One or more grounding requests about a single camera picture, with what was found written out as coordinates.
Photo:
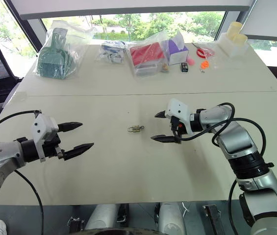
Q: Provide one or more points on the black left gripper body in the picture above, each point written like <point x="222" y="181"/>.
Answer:
<point x="52" y="148"/>

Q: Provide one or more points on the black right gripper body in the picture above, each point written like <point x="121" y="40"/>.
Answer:
<point x="177" y="127"/>

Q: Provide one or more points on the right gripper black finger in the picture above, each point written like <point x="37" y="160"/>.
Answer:
<point x="165" y="138"/>
<point x="161" y="114"/>

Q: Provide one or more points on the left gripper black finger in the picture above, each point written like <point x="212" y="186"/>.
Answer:
<point x="70" y="126"/>
<point x="79" y="149"/>

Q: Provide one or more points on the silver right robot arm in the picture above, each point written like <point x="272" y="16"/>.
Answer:
<point x="236" y="139"/>

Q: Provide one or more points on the small metal clip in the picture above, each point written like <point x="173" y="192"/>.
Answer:
<point x="133" y="129"/>

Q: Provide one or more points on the white grey plastic container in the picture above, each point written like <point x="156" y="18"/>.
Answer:
<point x="146" y="69"/>

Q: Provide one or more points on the small black box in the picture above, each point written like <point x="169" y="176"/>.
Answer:
<point x="184" y="67"/>

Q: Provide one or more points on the red flat box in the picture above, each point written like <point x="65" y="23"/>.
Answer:
<point x="146" y="55"/>

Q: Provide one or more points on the pink ball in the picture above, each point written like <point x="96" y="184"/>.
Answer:
<point x="191" y="60"/>

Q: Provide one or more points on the purple white tissue box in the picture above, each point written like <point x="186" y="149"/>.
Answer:
<point x="177" y="52"/>

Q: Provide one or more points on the orange plastic pieces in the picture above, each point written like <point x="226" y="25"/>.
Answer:
<point x="205" y="65"/>

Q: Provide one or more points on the green plastic dustpan set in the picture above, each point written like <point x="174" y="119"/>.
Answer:
<point x="52" y="58"/>

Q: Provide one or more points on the silver rounded robot leg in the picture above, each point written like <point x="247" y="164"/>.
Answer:
<point x="101" y="216"/>
<point x="172" y="216"/>

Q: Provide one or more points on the clear bag with red box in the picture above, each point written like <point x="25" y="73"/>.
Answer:
<point x="153" y="39"/>

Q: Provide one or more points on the bag of white blue parts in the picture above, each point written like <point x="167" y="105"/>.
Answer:
<point x="111" y="52"/>

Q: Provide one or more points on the clear bag with green dustpan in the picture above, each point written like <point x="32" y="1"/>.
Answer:
<point x="79" y="36"/>

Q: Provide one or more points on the white block holder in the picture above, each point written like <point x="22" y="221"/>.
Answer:
<point x="235" y="49"/>

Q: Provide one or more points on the cream plastic cylinder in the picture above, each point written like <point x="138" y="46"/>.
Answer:
<point x="234" y="29"/>
<point x="240" y="39"/>

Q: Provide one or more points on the grey window header beam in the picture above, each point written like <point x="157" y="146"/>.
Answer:
<point x="128" y="8"/>

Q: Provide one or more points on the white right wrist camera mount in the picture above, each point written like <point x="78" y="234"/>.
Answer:
<point x="178" y="109"/>

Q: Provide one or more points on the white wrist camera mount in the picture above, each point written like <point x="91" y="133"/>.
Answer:
<point x="42" y="126"/>
<point x="178" y="109"/>

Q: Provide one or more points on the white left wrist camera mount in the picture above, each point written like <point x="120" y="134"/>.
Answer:
<point x="42" y="126"/>

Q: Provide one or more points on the black metal bracket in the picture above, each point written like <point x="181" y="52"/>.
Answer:
<point x="213" y="219"/>

